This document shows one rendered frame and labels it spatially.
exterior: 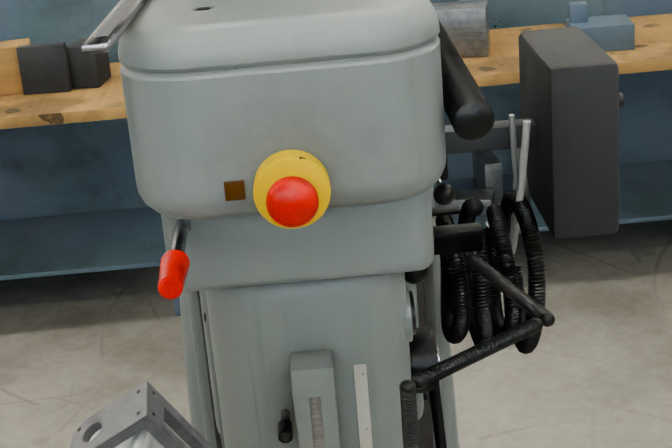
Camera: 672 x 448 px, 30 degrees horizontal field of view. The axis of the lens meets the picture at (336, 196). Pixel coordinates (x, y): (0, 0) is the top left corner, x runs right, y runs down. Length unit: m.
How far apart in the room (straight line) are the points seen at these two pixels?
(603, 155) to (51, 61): 3.76
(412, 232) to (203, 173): 0.22
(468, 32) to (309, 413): 3.87
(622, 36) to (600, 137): 3.54
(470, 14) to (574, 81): 3.53
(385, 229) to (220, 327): 0.20
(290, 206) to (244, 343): 0.28
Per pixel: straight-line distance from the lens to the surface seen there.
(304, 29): 0.96
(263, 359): 1.20
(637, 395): 4.28
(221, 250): 1.11
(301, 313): 1.17
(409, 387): 1.04
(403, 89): 0.98
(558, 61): 1.45
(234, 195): 0.99
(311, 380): 1.16
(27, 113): 4.83
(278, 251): 1.11
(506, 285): 1.21
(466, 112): 1.01
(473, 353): 1.09
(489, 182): 5.24
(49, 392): 4.63
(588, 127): 1.46
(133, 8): 1.03
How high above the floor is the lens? 2.08
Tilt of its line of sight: 20 degrees down
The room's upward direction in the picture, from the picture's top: 5 degrees counter-clockwise
